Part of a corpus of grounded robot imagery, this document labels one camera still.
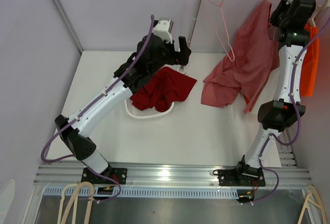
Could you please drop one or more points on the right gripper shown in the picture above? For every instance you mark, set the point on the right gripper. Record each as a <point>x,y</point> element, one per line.
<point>282,6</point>

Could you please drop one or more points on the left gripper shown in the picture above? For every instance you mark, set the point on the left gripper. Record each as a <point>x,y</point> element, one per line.
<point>181,58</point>

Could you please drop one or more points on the dark red t shirt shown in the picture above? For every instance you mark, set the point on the dark red t shirt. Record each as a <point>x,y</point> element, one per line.
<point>166,87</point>

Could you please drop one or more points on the pink t shirt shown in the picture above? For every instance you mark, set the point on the pink t shirt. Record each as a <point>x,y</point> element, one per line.
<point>255,57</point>

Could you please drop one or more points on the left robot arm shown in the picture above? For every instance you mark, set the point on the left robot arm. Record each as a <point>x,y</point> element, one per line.
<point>151,55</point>

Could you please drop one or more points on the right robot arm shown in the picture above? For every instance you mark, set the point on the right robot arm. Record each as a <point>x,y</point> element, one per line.
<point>290,18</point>

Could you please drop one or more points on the orange t shirt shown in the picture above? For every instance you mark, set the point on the orange t shirt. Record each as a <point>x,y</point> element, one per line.
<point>309,69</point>

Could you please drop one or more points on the right beige hanger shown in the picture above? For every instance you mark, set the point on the right beige hanger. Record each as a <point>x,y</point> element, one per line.
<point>312,209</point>

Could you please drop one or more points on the white perforated plastic basket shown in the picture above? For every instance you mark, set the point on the white perforated plastic basket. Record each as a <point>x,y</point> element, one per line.
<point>150,113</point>

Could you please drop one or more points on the left beige hangers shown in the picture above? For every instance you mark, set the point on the left beige hangers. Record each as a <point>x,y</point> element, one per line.
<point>73,202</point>

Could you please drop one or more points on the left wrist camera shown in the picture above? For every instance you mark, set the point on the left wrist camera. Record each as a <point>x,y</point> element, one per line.
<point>163,29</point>

